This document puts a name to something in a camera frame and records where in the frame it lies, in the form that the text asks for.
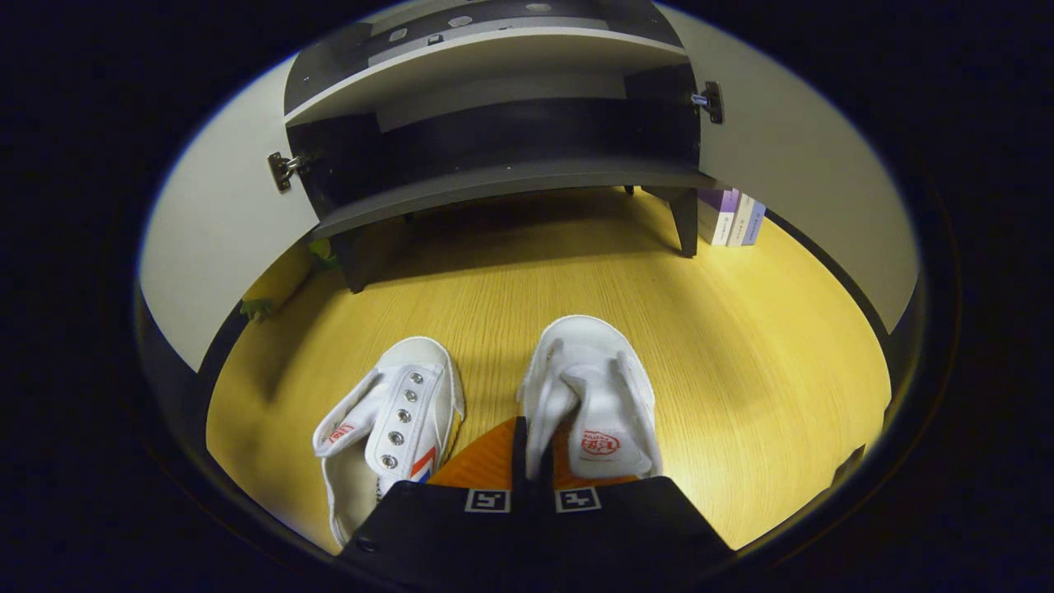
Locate white book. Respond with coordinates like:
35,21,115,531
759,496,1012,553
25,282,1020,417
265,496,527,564
728,194,754,248

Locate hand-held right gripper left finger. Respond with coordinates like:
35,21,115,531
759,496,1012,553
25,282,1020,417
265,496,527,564
336,416,536,579

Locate white cabinet shelf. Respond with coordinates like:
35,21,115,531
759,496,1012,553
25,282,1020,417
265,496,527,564
284,26,691,128

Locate yellow plush toy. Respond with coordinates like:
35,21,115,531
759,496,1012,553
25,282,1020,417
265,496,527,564
239,239,318,324

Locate white shoe cabinet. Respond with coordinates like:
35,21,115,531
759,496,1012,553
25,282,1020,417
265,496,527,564
282,0,725,293

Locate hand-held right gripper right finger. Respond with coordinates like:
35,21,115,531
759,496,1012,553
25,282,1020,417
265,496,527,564
535,424,735,579

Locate white canvas shoe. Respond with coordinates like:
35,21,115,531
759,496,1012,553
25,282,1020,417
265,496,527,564
517,315,665,483
311,336,467,549

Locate purple book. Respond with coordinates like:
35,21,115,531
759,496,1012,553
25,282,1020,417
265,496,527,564
698,188,739,246

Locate white shoe cabinet door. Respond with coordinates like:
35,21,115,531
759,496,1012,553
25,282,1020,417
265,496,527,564
659,4,921,334
138,54,322,373

